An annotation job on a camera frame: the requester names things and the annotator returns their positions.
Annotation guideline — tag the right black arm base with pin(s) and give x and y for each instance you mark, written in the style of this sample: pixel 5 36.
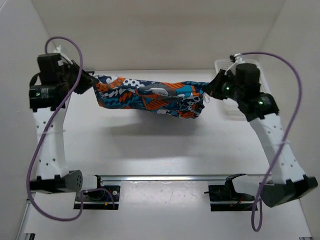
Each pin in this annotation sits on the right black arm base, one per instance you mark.
pixel 225 198

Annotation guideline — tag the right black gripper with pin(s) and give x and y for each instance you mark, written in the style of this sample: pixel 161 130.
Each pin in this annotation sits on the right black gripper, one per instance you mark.
pixel 213 89

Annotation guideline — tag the small black corner label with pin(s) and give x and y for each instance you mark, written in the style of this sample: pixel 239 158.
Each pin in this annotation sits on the small black corner label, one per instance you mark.
pixel 91 73

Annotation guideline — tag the aluminium front rail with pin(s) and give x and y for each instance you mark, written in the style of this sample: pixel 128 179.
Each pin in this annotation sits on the aluminium front rail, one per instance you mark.
pixel 165 178

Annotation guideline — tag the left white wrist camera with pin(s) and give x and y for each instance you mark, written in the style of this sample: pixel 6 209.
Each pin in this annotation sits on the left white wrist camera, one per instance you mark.
pixel 59 49

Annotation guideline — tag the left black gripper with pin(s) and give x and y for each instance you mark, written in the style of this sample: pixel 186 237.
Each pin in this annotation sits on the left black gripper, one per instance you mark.
pixel 87 81

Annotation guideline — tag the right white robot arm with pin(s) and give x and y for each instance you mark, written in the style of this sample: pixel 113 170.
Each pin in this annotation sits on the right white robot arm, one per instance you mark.
pixel 289 181

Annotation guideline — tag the colourful patterned shorts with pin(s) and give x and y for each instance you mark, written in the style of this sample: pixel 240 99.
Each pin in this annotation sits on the colourful patterned shorts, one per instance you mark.
pixel 183 100

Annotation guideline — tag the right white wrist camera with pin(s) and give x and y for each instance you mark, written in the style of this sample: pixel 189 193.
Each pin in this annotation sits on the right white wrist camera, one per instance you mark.
pixel 235 59

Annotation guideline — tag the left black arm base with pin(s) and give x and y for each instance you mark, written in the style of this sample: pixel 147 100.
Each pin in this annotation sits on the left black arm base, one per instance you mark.
pixel 100 199

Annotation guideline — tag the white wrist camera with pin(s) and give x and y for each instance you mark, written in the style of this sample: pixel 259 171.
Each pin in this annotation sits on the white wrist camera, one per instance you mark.
pixel 59 49
pixel 235 59

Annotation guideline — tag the white perforated plastic basket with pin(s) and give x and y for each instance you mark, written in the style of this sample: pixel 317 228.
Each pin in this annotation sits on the white perforated plastic basket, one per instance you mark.
pixel 229 107

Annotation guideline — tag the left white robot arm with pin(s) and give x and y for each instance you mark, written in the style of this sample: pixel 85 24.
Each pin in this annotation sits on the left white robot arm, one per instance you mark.
pixel 49 100

